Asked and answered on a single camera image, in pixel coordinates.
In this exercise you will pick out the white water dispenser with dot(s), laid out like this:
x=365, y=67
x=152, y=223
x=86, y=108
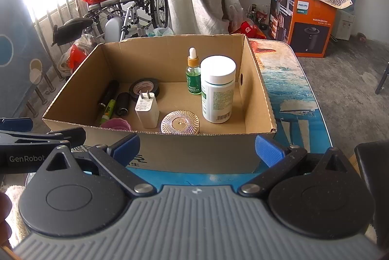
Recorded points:
x=343, y=24

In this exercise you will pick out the person's left hand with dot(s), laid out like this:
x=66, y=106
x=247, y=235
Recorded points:
x=3, y=211

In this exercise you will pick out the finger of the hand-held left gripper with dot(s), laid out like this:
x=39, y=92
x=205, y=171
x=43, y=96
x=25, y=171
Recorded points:
x=67, y=137
x=15, y=124

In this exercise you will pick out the white fluffy cloth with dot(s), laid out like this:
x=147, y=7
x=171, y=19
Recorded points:
x=16, y=196

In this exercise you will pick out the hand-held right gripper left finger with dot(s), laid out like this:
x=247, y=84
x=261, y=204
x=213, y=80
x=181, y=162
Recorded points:
x=126, y=146

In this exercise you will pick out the pink tape spool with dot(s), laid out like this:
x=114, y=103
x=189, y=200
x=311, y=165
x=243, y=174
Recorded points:
x=115, y=124

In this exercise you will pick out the orange appliance box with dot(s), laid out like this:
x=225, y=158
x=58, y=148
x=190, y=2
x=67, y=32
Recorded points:
x=310, y=32

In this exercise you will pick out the short black cylinder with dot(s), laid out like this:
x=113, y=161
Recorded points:
x=123, y=102

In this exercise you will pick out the white charger plug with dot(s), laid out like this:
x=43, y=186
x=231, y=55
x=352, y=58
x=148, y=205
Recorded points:
x=147, y=114

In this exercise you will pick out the black electrical tape roll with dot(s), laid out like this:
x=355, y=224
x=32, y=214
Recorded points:
x=133, y=90

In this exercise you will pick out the brown cardboard box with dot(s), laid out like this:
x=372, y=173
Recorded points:
x=182, y=150

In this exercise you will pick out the red snack bag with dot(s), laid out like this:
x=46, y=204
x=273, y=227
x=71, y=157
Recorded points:
x=247, y=29

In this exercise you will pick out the long black tube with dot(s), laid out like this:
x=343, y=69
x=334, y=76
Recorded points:
x=111, y=91

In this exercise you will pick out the clear plastic bag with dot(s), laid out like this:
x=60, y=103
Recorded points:
x=161, y=32

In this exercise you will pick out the white pill bottle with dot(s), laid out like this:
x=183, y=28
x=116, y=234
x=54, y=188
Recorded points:
x=217, y=96

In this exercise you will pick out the black metal frame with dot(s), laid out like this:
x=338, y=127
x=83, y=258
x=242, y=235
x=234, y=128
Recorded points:
x=383, y=77

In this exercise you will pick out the small red plastic bag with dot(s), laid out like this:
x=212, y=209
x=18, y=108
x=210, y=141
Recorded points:
x=76, y=56

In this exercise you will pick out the white plastic bag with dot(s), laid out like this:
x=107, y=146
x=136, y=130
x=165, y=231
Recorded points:
x=83, y=39

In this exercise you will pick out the green dropper bottle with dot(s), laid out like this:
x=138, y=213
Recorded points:
x=193, y=77

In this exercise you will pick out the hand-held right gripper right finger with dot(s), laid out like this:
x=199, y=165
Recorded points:
x=269, y=150

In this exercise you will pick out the grey blanket with coloured shapes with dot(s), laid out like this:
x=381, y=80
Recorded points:
x=18, y=65

